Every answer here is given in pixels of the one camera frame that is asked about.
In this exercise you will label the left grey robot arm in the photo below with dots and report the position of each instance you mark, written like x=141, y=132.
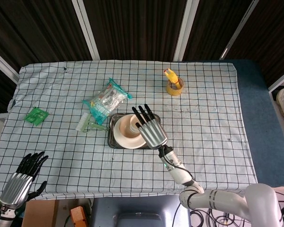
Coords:
x=2, y=218

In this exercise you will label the beige bowl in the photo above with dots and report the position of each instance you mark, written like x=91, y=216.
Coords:
x=124, y=127

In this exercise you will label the rectangular metal tray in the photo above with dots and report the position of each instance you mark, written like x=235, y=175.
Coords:
x=111, y=137

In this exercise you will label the green sachet packet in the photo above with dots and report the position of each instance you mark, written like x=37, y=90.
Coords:
x=35, y=116

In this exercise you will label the orange device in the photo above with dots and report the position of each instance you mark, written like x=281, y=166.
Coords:
x=78, y=216

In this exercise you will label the green brush white bristles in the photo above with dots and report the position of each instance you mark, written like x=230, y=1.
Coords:
x=84, y=123

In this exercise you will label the white paper cup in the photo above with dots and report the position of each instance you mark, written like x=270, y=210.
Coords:
x=133, y=125

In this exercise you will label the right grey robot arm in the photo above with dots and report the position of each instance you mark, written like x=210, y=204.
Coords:
x=227, y=201

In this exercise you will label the brown cardboard box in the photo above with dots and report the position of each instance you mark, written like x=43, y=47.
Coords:
x=40, y=214

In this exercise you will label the yellow rubber chicken toy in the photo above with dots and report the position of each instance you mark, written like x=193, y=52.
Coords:
x=172, y=76

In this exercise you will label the yellow tape roll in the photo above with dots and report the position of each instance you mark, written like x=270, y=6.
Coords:
x=171, y=91

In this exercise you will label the white partition frame post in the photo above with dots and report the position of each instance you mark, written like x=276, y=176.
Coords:
x=86, y=28
x=185, y=28
x=236, y=33
x=281, y=80
x=3, y=63

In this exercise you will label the white paper plate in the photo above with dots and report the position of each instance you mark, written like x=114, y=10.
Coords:
x=130, y=143

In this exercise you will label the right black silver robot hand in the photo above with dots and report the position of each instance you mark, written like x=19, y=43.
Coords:
x=153, y=134

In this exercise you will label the grey robot torso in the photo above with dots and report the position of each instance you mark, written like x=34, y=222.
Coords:
x=137, y=210

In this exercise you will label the teal clear snack bag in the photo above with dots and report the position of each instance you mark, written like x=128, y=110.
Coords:
x=106, y=100

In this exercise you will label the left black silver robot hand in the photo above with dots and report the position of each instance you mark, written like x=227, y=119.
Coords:
x=16, y=189

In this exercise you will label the white black checked tablecloth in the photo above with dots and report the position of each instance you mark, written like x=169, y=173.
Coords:
x=73, y=165

